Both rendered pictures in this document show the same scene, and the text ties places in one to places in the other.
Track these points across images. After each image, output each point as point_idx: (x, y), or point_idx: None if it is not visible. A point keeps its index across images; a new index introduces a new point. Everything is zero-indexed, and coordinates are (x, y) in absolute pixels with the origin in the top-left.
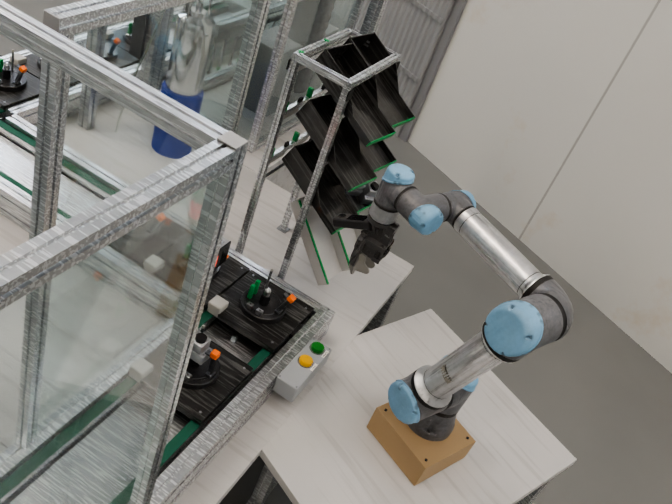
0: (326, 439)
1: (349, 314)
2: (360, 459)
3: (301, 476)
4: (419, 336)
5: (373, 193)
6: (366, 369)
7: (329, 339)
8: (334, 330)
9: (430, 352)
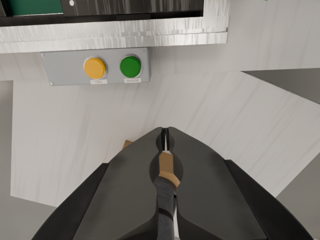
0: (81, 120)
1: (275, 42)
2: (91, 150)
3: (30, 123)
4: (289, 127)
5: None
6: (194, 106)
7: (207, 47)
8: (228, 43)
9: (269, 145)
